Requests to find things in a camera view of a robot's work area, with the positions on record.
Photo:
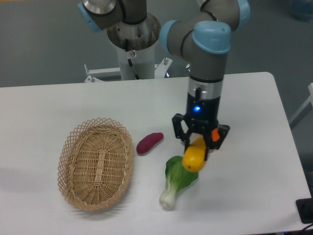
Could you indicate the purple sweet potato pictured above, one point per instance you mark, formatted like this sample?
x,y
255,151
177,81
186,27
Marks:
x,y
149,142

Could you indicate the black device at table edge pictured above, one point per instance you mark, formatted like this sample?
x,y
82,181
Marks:
x,y
305,210

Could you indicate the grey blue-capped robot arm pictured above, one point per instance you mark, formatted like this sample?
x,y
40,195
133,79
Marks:
x,y
203,42

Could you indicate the green bok choy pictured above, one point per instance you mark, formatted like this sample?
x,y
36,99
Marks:
x,y
177,178

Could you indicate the white frame at right edge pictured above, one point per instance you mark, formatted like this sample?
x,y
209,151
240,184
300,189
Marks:
x,y
303,110

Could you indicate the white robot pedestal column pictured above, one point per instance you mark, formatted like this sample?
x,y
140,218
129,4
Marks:
x,y
135,43

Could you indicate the orange fruit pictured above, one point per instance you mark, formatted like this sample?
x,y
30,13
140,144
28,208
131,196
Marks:
x,y
215,135

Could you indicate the woven wicker basket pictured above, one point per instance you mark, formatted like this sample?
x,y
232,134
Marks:
x,y
96,163

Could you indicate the white metal base frame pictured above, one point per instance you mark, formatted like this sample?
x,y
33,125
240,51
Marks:
x,y
144,71

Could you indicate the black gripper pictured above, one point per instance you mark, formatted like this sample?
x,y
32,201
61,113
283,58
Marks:
x,y
201,113

